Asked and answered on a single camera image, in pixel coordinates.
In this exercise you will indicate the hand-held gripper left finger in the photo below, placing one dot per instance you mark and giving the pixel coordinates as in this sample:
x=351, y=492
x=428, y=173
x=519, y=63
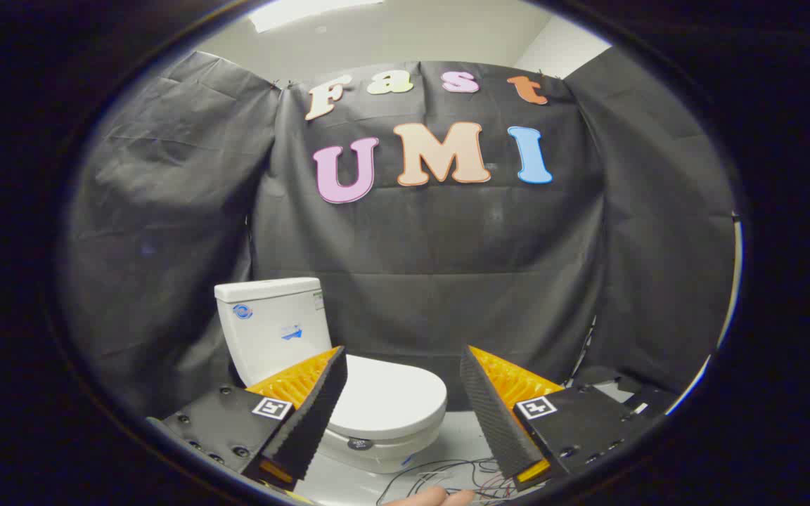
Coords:
x=310, y=422

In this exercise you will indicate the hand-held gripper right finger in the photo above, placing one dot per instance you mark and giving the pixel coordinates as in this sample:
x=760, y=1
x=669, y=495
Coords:
x=493, y=422

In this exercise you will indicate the white toilet bowl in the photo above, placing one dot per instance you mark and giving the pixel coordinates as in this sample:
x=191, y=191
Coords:
x=384, y=457

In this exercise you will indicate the black backdrop cloth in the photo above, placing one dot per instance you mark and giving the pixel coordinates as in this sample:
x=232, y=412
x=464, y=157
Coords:
x=447, y=246

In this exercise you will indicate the ceiling light panel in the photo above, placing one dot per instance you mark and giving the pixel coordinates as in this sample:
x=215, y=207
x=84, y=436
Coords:
x=306, y=10

